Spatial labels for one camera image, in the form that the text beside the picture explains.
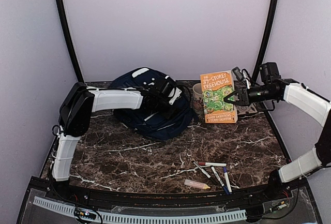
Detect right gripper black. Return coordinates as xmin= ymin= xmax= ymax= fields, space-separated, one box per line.
xmin=225 ymin=84 xmax=276 ymax=107

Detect black cap white marker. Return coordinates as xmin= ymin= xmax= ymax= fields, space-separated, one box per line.
xmin=192 ymin=161 xmax=211 ymax=179

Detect right black frame post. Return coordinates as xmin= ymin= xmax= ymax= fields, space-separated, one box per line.
xmin=254 ymin=0 xmax=282 ymax=66

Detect white slotted cable duct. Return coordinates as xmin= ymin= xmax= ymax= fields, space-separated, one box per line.
xmin=32 ymin=196 xmax=247 ymax=223

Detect blue cap white marker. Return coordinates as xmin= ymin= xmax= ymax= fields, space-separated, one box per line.
xmin=223 ymin=167 xmax=232 ymax=194

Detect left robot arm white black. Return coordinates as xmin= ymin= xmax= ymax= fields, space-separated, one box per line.
xmin=51 ymin=77 xmax=182 ymax=201

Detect cream floral ceramic mug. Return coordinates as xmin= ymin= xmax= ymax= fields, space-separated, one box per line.
xmin=192 ymin=83 xmax=204 ymax=114

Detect black frame post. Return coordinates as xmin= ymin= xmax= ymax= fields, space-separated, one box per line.
xmin=254 ymin=0 xmax=282 ymax=66
xmin=55 ymin=0 xmax=84 ymax=83

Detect left black frame post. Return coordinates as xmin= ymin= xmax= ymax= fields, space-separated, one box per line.
xmin=55 ymin=0 xmax=84 ymax=83

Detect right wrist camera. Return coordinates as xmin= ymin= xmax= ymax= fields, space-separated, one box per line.
xmin=232 ymin=67 xmax=251 ymax=89

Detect orange Treehouse book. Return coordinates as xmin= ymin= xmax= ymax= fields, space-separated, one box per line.
xmin=200 ymin=71 xmax=237 ymax=124

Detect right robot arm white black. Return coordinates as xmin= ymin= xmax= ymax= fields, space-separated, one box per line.
xmin=224 ymin=62 xmax=330 ymax=200

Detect black front rail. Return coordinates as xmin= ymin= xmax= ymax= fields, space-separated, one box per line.
xmin=27 ymin=176 xmax=308 ymax=209

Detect navy blue student backpack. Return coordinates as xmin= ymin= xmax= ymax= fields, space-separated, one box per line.
xmin=108 ymin=67 xmax=199 ymax=141

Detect red cap white marker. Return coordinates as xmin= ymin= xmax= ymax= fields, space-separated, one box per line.
xmin=198 ymin=162 xmax=227 ymax=167

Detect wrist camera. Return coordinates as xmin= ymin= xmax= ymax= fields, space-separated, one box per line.
xmin=168 ymin=86 xmax=182 ymax=105
xmin=232 ymin=67 xmax=251 ymax=89

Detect yellow tip highlighter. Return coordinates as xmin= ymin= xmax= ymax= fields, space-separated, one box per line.
xmin=184 ymin=180 xmax=210 ymax=190

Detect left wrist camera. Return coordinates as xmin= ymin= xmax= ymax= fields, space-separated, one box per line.
xmin=168 ymin=86 xmax=182 ymax=105

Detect black white marker middle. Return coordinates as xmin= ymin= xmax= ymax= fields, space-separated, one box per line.
xmin=210 ymin=166 xmax=225 ymax=187

